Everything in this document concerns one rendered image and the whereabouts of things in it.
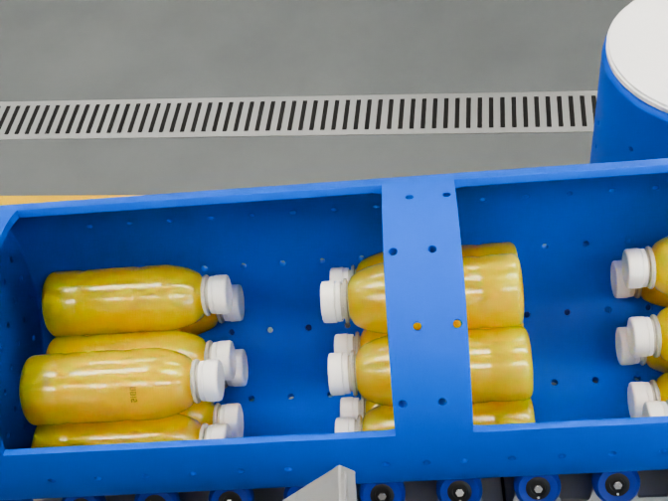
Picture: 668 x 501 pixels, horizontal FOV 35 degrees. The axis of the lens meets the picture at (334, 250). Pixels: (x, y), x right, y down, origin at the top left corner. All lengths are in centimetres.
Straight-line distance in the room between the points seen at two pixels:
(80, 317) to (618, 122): 71
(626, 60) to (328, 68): 176
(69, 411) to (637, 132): 76
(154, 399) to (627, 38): 77
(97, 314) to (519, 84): 204
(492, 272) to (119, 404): 36
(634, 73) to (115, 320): 70
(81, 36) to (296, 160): 93
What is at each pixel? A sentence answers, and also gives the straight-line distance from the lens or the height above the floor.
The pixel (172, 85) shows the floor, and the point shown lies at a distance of 308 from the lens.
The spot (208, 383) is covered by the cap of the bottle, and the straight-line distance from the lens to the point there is 96.
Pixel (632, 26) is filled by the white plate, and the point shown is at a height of 104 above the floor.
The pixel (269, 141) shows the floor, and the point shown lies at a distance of 283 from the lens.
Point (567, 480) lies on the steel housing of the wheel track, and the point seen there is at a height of 93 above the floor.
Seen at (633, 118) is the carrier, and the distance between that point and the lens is 134.
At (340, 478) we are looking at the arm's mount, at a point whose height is 139.
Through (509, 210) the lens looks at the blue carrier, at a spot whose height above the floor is 110.
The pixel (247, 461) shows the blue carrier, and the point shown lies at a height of 110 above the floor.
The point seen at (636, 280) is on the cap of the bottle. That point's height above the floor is 110.
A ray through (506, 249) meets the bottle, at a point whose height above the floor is 113.
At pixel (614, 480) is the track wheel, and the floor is 97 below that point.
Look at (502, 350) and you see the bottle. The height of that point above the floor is 113.
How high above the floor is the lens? 189
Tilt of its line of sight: 48 degrees down
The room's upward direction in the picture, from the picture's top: 9 degrees counter-clockwise
